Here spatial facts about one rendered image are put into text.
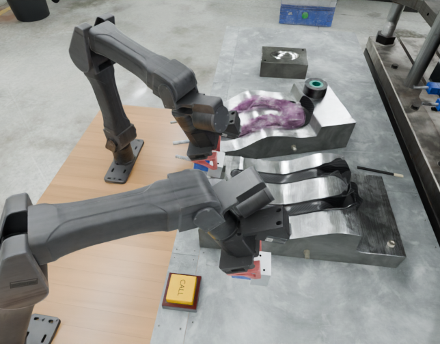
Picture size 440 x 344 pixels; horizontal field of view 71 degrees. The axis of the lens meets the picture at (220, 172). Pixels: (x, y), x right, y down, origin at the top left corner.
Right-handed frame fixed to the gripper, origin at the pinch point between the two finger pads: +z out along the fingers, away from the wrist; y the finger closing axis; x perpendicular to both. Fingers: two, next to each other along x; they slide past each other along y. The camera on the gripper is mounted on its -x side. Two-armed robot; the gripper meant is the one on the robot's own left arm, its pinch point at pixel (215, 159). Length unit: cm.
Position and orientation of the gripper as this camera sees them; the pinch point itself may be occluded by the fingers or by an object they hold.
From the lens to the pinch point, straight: 83.6
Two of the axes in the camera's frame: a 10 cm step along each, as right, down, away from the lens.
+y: 1.3, -8.2, 5.5
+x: -9.2, 1.0, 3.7
